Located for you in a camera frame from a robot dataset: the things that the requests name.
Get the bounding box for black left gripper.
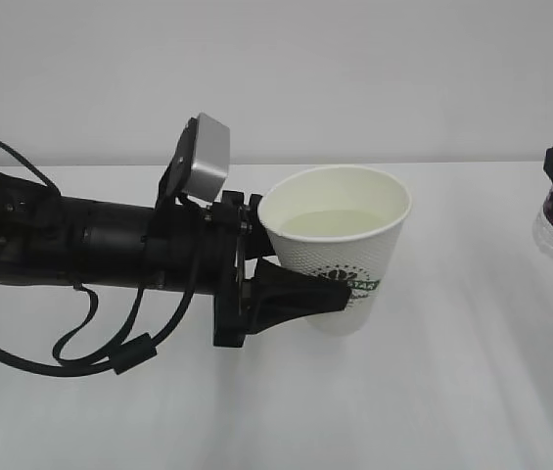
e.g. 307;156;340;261
147;191;351;348

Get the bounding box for white paper cup green logo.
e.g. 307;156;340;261
257;164;413;336

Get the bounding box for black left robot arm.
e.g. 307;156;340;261
0;173;350;348

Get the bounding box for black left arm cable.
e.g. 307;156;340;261
0;138;204;379

